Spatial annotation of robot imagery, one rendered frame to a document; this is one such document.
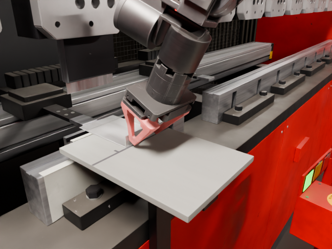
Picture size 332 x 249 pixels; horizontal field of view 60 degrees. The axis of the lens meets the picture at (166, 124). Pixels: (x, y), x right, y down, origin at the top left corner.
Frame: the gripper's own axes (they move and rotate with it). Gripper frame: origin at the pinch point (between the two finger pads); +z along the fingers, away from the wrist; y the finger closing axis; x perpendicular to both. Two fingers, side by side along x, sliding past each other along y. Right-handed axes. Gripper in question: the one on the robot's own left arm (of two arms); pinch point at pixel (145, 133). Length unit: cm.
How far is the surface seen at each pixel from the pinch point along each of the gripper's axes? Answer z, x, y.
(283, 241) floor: 89, 51, -102
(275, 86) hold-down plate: 13, 0, -84
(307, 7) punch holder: -12, -14, -111
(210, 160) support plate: -3.9, 11.3, -1.9
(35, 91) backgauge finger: 13.1, -29.4, 1.9
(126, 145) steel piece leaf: 1.4, -0.4, 3.6
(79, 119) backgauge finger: 8.7, -14.4, 1.5
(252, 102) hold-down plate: 13, 0, -60
